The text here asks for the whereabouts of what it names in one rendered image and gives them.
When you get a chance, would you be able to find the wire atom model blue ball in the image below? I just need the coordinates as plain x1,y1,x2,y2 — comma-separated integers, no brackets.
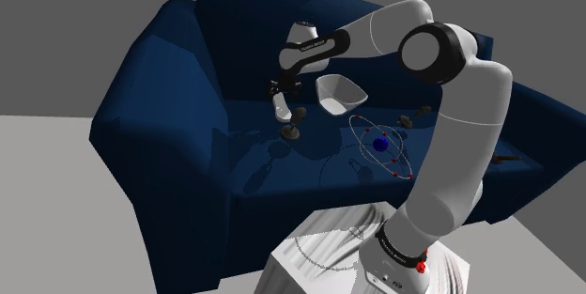
347,113,414,181

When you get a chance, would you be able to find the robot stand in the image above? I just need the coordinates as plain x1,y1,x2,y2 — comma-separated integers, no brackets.
253,202,471,294

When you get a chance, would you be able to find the dark slim tool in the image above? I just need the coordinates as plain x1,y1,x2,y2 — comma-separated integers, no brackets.
491,152,523,164

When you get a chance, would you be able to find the dark blue sofa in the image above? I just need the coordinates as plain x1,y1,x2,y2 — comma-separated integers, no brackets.
88,0,586,294

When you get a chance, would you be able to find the white bowl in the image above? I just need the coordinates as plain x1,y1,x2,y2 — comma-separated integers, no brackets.
315,73,369,117

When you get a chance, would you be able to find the dark grey dumbbell-shaped object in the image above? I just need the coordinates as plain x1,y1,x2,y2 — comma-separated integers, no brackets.
395,104,433,130
280,105,308,143

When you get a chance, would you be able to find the white cylinder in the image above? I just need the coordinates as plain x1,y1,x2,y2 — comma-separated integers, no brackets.
272,92,295,124

